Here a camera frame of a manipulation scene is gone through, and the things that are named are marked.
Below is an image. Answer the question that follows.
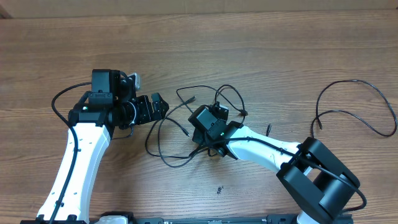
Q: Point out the thick black USB cable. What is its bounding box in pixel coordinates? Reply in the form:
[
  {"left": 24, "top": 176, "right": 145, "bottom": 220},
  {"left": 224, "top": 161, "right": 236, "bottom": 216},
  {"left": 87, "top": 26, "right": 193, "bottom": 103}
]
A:
[{"left": 145, "top": 83, "right": 249, "bottom": 159}]

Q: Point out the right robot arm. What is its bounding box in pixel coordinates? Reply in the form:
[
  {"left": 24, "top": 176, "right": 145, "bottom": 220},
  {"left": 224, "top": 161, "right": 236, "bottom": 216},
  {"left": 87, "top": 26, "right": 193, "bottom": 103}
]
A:
[{"left": 188, "top": 105, "right": 364, "bottom": 223}]

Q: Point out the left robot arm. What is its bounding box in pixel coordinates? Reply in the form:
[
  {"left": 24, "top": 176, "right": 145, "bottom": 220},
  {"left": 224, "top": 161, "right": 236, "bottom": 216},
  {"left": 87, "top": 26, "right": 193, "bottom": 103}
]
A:
[{"left": 33, "top": 69, "right": 169, "bottom": 223}]

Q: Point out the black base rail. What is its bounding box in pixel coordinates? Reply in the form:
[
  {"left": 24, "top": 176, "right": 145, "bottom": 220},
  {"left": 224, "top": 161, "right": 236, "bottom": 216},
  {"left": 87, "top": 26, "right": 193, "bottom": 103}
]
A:
[{"left": 20, "top": 211, "right": 354, "bottom": 224}]

